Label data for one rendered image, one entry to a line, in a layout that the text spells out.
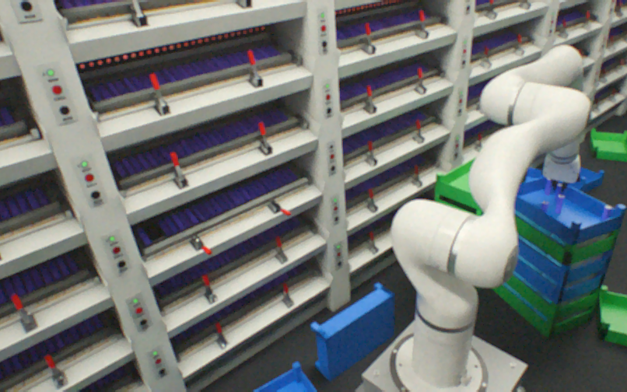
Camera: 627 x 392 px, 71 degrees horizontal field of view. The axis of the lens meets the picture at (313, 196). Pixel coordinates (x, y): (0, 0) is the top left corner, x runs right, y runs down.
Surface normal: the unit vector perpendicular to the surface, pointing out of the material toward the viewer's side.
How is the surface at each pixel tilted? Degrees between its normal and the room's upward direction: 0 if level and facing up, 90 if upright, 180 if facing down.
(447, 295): 35
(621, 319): 0
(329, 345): 90
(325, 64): 90
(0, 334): 21
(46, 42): 90
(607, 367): 0
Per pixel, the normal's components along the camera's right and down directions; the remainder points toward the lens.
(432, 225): -0.44, -0.43
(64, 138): 0.63, 0.33
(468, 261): -0.63, 0.17
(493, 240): -0.18, -0.43
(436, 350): -0.49, 0.48
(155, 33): 0.62, 0.62
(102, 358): 0.15, -0.69
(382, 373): -0.06, -0.85
